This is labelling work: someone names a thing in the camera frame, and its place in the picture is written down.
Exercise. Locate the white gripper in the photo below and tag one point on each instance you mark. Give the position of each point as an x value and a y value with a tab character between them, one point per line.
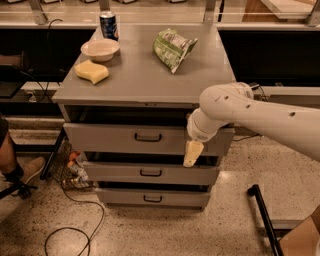
196	132

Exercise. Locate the grey top drawer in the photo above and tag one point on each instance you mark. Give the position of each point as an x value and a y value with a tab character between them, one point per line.
165	140

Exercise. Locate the grey drawer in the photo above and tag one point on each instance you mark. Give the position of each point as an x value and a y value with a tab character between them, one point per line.
153	197
150	173
165	140

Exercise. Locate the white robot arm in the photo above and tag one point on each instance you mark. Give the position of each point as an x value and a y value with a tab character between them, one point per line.
295	127

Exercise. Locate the grey bottom drawer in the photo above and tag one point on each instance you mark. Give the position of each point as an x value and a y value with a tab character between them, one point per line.
153	197

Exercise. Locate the grey drawer cabinet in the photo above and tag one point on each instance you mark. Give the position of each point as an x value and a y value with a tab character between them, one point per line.
142	91

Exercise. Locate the grey middle drawer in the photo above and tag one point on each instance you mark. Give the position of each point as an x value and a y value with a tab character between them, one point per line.
150	173

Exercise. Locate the green chip bag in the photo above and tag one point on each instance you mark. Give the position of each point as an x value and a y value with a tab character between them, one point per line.
172	49

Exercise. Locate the yellow sponge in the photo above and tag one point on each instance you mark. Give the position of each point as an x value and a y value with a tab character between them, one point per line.
91	71

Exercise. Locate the white bowl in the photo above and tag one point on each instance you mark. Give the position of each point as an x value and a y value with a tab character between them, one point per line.
100	50

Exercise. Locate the cardboard box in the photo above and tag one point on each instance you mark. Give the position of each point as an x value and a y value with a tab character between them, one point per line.
304	239

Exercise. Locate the blue soda can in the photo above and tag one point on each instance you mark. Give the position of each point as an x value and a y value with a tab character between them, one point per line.
108	25

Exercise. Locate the tan shoe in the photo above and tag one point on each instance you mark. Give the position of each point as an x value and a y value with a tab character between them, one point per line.
32	169

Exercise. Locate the black chair base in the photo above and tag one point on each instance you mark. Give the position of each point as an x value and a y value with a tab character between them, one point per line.
23	190

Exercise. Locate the person's leg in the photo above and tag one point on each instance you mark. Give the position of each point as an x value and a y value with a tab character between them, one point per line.
9	166

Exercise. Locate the black metal frame leg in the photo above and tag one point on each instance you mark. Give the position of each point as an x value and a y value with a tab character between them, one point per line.
255	192

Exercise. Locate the wire basket with items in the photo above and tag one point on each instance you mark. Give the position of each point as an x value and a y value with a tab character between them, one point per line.
68	169

